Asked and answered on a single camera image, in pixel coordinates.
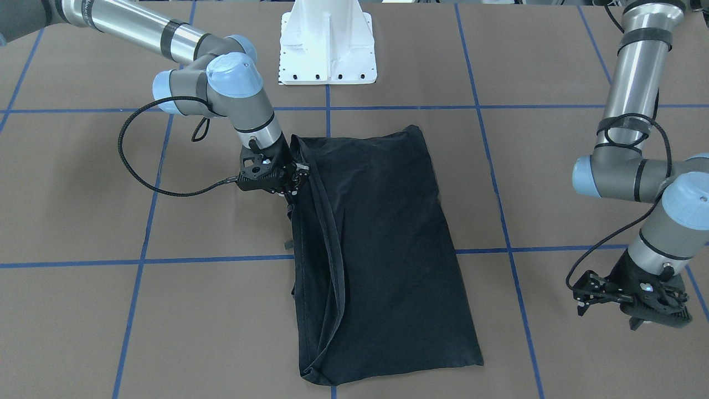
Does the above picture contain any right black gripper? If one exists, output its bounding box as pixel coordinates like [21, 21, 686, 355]
[237, 139, 311, 196]

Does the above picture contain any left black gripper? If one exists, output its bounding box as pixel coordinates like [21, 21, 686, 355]
[571, 252, 693, 331]

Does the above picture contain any black printed t-shirt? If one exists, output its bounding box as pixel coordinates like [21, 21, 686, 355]
[289, 125, 484, 386]

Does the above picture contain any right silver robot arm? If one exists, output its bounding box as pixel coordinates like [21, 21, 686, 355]
[1, 1, 310, 201]

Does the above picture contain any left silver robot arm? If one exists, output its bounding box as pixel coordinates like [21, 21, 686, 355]
[566, 1, 708, 331]

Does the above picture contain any brown paper table cover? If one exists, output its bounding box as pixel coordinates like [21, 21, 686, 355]
[0, 0, 709, 399]

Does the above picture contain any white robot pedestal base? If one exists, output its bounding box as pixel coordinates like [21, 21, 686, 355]
[278, 1, 378, 85]

